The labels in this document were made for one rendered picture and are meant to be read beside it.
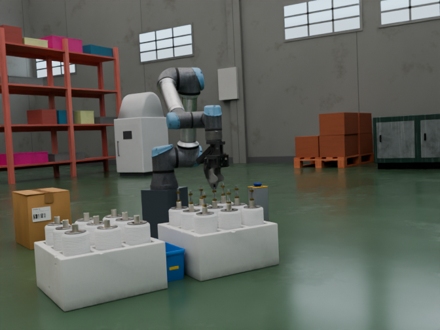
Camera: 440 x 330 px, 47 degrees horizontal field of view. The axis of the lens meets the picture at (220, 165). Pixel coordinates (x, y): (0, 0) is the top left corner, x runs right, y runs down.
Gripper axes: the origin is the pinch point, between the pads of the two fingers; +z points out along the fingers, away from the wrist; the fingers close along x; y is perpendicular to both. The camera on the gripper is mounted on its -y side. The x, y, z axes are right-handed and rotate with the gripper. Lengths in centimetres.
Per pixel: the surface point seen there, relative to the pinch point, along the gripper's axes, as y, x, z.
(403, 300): 86, 3, 34
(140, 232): 7.1, -44.8, 12.0
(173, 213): -11.8, -13.4, 11.3
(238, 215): 16.9, -2.4, 11.4
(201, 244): 15.7, -22.2, 19.9
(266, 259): 22.7, 8.0, 31.3
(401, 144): -150, 490, 3
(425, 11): -189, 667, -204
